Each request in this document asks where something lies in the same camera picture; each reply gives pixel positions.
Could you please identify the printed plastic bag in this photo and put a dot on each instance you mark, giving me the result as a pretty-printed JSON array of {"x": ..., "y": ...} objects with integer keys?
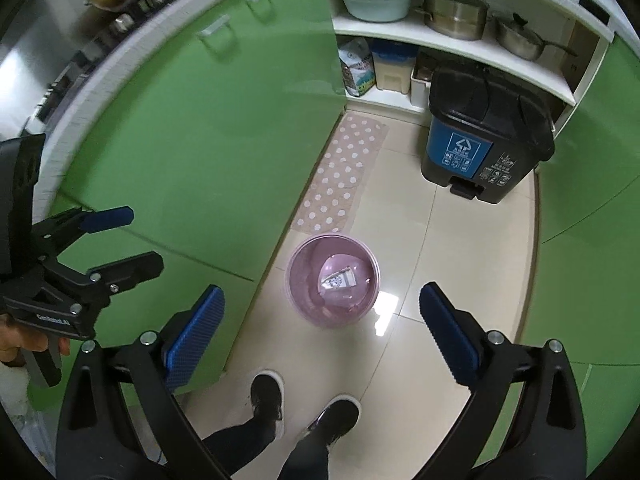
[{"x": 357, "y": 67}]

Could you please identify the green kitchen cabinet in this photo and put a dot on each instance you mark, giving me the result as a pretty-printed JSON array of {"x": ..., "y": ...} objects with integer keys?
[
  {"x": 590, "y": 210},
  {"x": 200, "y": 135}
]

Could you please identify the black blue pedal bin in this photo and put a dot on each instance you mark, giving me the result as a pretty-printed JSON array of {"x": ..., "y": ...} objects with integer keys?
[{"x": 465, "y": 150}]

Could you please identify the white storage box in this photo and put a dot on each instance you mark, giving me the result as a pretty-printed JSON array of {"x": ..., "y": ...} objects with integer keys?
[{"x": 419, "y": 92}]

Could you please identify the white container with blue lid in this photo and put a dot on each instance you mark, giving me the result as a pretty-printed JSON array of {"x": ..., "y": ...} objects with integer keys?
[{"x": 392, "y": 72}]

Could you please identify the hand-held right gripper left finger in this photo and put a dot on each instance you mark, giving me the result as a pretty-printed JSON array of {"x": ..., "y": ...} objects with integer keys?
[{"x": 195, "y": 340}]

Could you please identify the white printed paper scrap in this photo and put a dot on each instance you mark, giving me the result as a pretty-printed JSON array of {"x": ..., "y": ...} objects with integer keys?
[{"x": 337, "y": 280}]

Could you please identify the person's left hand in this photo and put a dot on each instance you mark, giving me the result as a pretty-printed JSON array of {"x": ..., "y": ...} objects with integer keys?
[{"x": 10, "y": 345}]

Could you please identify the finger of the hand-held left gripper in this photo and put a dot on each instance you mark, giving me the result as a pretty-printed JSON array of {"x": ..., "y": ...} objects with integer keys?
[
  {"x": 110, "y": 219},
  {"x": 135, "y": 266}
]

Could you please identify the person's leg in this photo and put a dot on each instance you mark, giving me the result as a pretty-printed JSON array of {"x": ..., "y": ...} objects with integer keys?
[
  {"x": 310, "y": 460},
  {"x": 240, "y": 447}
]

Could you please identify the steel saucepan with lid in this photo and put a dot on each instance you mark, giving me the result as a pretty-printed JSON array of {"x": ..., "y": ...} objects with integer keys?
[{"x": 520, "y": 40}]

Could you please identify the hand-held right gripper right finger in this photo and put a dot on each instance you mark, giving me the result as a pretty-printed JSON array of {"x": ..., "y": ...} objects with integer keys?
[{"x": 450, "y": 335}]

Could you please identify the steel stockpot with glass lid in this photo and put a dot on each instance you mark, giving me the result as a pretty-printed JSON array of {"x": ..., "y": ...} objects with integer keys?
[{"x": 455, "y": 15}]

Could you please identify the person's right leg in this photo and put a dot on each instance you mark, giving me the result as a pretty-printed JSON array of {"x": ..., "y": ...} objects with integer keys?
[{"x": 310, "y": 460}]

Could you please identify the pink polka-dot floor mat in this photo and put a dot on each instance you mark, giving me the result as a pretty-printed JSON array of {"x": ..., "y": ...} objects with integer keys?
[{"x": 345, "y": 170}]

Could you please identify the white open shelf unit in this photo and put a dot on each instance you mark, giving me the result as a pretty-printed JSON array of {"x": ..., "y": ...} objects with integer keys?
[{"x": 390, "y": 30}]

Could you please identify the steel gas stove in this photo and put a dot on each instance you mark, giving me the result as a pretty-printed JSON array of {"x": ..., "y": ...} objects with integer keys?
[{"x": 50, "y": 60}]

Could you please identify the light blue plastic basin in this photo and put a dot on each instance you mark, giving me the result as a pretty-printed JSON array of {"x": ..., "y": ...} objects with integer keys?
[{"x": 375, "y": 7}]

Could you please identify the person's left leg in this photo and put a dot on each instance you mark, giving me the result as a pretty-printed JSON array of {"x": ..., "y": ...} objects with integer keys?
[{"x": 240, "y": 447}]

